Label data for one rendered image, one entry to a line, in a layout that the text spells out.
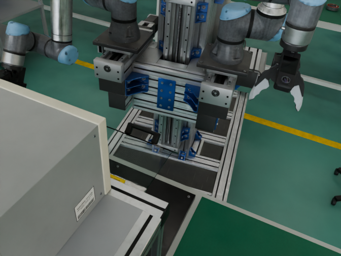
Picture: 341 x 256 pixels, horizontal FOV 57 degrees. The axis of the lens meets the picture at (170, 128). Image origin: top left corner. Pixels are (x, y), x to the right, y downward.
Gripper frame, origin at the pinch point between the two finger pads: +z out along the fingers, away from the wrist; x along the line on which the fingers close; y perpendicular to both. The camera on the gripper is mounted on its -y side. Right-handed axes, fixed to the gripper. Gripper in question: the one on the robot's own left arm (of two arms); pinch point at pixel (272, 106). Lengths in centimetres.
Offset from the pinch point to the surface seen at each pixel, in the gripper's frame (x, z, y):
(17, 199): 36, -17, -63
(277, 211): -32, 115, 58
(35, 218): 36, -10, -61
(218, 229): 6.1, 40.2, -19.4
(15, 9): 226, 61, 157
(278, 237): -13.7, 40.2, -15.6
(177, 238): 18, 40, -27
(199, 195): 15.6, 40.4, -7.3
